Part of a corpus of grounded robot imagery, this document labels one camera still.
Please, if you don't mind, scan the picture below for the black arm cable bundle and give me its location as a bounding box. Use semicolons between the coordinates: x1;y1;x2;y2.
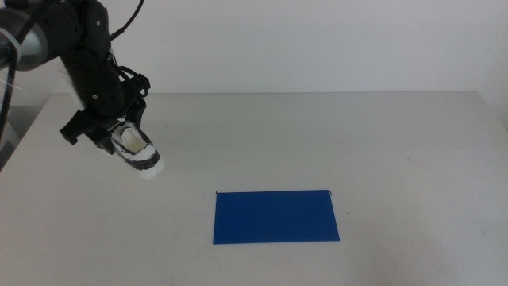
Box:
0;39;21;140

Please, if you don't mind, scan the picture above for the thin black camera cable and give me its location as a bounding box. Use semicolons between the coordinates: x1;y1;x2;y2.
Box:
109;0;146;42

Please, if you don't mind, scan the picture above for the blue rectangular mat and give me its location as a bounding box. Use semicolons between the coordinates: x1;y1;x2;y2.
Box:
212;189;341;245

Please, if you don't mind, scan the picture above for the black and white toy sneaker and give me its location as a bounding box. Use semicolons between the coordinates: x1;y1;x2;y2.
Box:
110;121;164;180

